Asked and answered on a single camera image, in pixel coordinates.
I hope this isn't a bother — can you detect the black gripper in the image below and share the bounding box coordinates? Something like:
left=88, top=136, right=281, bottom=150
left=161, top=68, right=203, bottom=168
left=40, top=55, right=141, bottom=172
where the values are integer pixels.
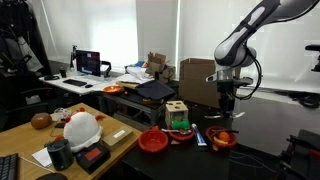
left=217, top=81, right=235, bottom=115

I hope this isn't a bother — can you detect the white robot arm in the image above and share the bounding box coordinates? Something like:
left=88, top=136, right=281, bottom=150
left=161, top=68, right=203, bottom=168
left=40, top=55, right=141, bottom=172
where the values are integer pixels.
left=206, top=0, right=319, bottom=117

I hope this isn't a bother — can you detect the red bowl with orange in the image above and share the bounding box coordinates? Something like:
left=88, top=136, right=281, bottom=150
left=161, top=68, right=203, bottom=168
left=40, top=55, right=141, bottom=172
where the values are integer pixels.
left=205, top=126, right=237, bottom=149

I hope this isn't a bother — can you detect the red bowl with green toy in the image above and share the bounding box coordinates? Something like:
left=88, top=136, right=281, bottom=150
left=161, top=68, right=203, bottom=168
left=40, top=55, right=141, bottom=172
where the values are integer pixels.
left=167, top=126, right=195, bottom=141

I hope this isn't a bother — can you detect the empty red bowl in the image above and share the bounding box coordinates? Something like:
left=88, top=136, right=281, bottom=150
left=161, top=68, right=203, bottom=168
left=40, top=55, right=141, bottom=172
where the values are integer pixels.
left=138, top=126, right=169, bottom=153

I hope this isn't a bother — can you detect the large cardboard box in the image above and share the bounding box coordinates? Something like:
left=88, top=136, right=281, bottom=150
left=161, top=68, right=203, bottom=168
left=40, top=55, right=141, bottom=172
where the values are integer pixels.
left=178, top=58, right=220, bottom=108

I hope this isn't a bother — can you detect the orange fruit toy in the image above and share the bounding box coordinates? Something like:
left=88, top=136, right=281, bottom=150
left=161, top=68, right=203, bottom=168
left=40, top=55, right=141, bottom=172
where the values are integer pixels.
left=219, top=132, right=230, bottom=142

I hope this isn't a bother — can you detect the wooden shape sorter box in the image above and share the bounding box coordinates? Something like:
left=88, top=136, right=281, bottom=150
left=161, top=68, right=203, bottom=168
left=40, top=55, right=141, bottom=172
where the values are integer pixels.
left=165, top=100, right=188, bottom=125

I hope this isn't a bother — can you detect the blue white toothpaste tube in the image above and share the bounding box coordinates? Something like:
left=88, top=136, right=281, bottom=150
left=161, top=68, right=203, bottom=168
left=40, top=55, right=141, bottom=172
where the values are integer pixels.
left=192, top=124, right=207, bottom=147

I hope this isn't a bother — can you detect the blue plastic bin lid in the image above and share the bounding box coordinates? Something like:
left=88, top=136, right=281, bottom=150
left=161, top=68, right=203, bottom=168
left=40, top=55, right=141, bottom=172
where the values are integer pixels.
left=136, top=80, right=175, bottom=100

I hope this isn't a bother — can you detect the tan flat cardboard box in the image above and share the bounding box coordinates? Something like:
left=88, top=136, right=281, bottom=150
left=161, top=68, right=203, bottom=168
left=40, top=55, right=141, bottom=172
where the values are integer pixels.
left=102, top=126, right=133, bottom=148

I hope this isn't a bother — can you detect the computer monitor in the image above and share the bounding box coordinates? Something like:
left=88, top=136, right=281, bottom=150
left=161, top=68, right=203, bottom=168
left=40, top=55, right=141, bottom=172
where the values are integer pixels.
left=76, top=50, right=101, bottom=76

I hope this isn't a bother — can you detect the white plush chicken toy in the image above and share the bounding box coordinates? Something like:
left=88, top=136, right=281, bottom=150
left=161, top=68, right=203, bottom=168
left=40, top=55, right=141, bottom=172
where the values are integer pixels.
left=63, top=112, right=103, bottom=153

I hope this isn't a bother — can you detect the black box red label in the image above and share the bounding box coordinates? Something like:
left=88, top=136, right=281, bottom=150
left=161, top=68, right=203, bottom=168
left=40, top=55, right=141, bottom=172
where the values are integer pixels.
left=75, top=143, right=110, bottom=174

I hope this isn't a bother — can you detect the black cylinder speaker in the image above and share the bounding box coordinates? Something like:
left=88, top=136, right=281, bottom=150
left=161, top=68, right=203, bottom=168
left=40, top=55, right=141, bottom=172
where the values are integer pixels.
left=47, top=139, right=74, bottom=171

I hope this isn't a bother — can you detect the brown football toy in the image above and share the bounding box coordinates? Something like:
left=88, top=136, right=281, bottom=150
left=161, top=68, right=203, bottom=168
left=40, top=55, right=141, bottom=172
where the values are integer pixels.
left=31, top=113, right=52, bottom=130

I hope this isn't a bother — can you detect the wooden desk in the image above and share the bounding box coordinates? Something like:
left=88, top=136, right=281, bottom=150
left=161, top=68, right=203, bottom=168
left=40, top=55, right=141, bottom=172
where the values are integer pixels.
left=0, top=102, right=144, bottom=180

